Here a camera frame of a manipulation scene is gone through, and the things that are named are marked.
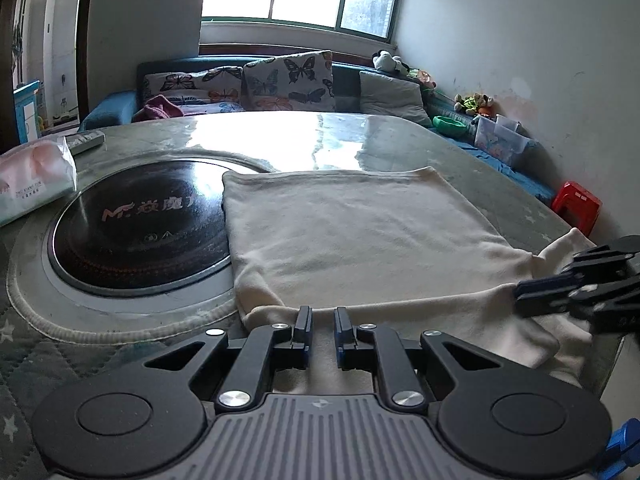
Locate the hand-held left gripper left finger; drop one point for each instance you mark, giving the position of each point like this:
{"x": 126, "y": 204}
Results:
{"x": 303, "y": 330}

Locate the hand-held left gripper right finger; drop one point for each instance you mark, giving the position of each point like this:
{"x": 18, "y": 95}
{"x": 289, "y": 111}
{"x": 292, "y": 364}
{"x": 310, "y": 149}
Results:
{"x": 341, "y": 332}

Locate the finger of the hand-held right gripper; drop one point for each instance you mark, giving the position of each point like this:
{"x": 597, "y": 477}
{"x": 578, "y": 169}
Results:
{"x": 610, "y": 310}
{"x": 545, "y": 286}

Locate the cream knit garment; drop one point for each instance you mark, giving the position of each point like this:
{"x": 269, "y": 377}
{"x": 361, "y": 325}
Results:
{"x": 375, "y": 240}

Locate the red plastic stool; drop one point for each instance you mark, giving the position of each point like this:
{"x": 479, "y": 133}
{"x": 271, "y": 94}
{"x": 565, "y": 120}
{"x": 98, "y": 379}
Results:
{"x": 577, "y": 205}

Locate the clear plastic storage box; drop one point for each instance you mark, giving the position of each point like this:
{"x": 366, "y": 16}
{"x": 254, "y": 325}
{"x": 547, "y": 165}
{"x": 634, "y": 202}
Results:
{"x": 500, "y": 142}

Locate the green bowl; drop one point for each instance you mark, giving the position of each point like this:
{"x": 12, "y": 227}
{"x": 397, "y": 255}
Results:
{"x": 450, "y": 126}

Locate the round black induction cooktop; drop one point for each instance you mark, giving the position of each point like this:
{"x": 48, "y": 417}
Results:
{"x": 140, "y": 230}

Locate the brown and green plush toy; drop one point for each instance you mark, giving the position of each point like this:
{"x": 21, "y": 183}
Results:
{"x": 472, "y": 104}

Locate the grey cushion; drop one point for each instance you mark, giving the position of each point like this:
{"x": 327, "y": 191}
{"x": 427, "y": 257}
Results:
{"x": 392, "y": 97}

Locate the pink and green plush toy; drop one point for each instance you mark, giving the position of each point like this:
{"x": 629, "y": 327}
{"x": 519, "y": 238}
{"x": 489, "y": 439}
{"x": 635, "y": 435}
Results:
{"x": 420, "y": 79}

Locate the butterfly print cushion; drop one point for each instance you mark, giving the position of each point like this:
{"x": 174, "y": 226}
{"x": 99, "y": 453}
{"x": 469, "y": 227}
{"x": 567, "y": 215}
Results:
{"x": 195, "y": 82}
{"x": 287, "y": 80}

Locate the pink cloth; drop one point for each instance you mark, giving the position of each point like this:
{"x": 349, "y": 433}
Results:
{"x": 157, "y": 109}

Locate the panda plush toy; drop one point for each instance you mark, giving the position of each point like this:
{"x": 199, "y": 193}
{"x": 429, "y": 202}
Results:
{"x": 386, "y": 61}

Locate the grey remote control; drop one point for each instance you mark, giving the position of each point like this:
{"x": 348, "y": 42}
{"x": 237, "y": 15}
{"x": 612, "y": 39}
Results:
{"x": 85, "y": 142}

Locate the blue sofa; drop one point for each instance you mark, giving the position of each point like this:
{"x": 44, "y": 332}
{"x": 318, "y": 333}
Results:
{"x": 107, "y": 112}

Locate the pink and white tissue pack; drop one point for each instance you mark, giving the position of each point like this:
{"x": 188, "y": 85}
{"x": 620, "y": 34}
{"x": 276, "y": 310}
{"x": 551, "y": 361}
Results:
{"x": 35, "y": 180}

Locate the blue and white cabinet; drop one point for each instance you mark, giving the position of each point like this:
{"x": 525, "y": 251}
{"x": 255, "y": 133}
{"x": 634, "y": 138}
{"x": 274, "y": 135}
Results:
{"x": 26, "y": 115}

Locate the hanging towel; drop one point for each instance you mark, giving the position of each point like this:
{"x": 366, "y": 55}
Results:
{"x": 16, "y": 40}

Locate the dark wooden door frame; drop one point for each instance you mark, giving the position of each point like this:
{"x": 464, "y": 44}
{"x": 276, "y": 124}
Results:
{"x": 86, "y": 35}

